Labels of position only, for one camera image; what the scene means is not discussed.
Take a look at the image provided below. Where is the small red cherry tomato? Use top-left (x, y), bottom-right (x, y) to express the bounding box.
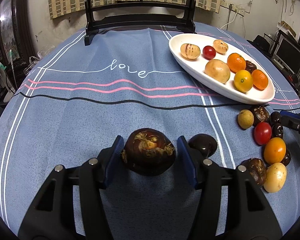
top-left (203, 46), bottom-right (216, 60)

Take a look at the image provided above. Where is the computer monitor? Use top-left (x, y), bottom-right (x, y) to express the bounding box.
top-left (273, 36), bottom-right (300, 74)

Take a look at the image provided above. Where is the large red tomato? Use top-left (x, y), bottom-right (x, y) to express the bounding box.
top-left (254, 122), bottom-right (272, 146)

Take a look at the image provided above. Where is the orange yellow tomato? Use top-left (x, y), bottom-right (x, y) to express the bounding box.
top-left (263, 137), bottom-right (286, 165)

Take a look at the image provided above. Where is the white oval plate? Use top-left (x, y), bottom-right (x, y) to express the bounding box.
top-left (169, 34), bottom-right (275, 105)

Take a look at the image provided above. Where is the dark wooden framed mirror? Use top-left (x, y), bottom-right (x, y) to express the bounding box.
top-left (0, 0), bottom-right (36, 63)

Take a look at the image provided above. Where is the large tan round fruit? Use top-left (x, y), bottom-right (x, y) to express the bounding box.
top-left (204, 59), bottom-right (230, 84)

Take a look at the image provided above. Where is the goldfish round screen ornament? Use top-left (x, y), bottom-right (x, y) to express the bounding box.
top-left (84, 0), bottom-right (196, 46)

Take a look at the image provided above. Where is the green yellow tomato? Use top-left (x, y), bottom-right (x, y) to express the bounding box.
top-left (234, 70), bottom-right (253, 93)

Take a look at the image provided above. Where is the peeled pale water chestnut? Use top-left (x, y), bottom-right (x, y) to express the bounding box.
top-left (180, 43), bottom-right (200, 60)

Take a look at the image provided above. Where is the dark glossy chestnut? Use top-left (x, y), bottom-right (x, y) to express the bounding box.
top-left (269, 111), bottom-right (281, 127)
top-left (281, 149), bottom-right (291, 166)
top-left (188, 133), bottom-right (218, 158)
top-left (272, 123), bottom-right (284, 139)

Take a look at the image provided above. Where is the black desk shelf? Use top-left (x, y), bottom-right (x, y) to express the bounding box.
top-left (250, 28), bottom-right (300, 106)

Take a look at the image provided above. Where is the wall power strip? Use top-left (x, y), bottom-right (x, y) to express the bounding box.
top-left (220, 0), bottom-right (245, 16)

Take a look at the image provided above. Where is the dark water chestnut top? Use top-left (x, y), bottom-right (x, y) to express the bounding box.
top-left (245, 60), bottom-right (257, 74)

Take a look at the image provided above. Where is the white power cable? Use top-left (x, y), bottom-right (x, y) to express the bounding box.
top-left (219, 0), bottom-right (256, 40)

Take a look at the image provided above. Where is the black hat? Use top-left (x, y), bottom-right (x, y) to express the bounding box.
top-left (248, 35), bottom-right (270, 54)

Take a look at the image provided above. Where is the mandarin orange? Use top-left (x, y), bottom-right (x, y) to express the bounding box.
top-left (251, 69), bottom-right (269, 90)
top-left (227, 53), bottom-right (246, 73)

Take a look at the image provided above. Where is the small longan fruit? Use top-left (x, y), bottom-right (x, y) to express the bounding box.
top-left (237, 109), bottom-right (254, 129)

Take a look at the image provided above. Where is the rough brown water chestnut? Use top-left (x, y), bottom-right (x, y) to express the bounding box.
top-left (249, 105), bottom-right (270, 126)

